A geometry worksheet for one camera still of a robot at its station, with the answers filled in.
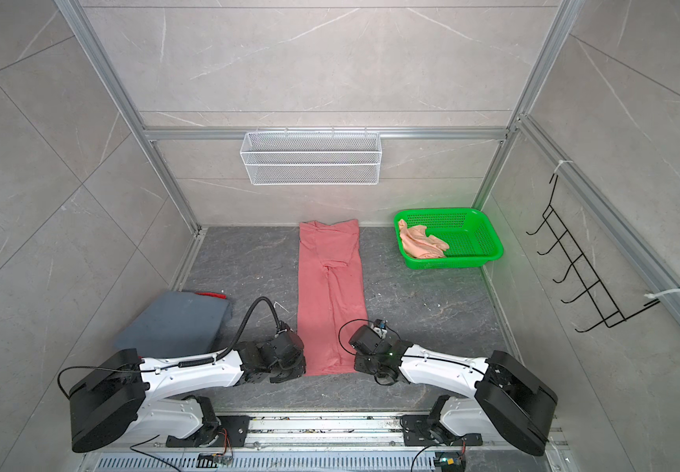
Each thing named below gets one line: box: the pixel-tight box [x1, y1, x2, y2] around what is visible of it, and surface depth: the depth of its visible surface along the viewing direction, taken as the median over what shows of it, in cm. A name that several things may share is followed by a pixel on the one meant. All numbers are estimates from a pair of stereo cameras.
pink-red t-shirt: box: [296, 219, 368, 377], surface depth 102 cm
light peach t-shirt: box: [398, 219, 451, 260], surface depth 105 cm
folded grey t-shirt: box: [113, 291, 233, 359], surface depth 89 cm
